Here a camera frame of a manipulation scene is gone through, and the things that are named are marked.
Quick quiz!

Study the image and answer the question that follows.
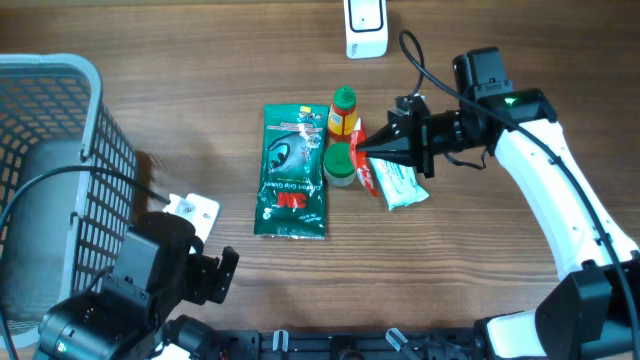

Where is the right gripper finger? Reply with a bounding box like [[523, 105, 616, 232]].
[[363, 150, 416, 167], [356, 120, 411, 150]]

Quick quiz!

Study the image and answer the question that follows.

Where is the mint wet wipes pack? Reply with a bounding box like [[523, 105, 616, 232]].
[[370, 158, 429, 211]]

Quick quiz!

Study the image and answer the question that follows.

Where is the red snack stick packet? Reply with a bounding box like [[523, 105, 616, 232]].
[[349, 119, 379, 197]]

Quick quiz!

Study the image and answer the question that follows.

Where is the yellow red sauce bottle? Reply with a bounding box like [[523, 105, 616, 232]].
[[328, 86, 358, 142]]

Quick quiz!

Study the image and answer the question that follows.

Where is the green lid glass jar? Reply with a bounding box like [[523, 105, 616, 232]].
[[323, 142, 355, 187]]

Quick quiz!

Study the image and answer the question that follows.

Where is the green 3M gloves packet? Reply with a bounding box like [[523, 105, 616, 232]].
[[254, 104, 329, 240]]

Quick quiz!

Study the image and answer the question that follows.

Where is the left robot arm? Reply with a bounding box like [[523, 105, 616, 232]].
[[34, 212, 239, 359]]

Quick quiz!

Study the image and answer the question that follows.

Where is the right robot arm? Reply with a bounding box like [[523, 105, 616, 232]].
[[359, 47, 639, 359]]

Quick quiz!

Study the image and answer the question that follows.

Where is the white barcode scanner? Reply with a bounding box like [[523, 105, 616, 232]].
[[343, 0, 389, 60]]

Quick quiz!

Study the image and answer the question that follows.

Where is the grey plastic mesh basket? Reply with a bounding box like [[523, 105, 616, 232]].
[[1, 54, 138, 348]]

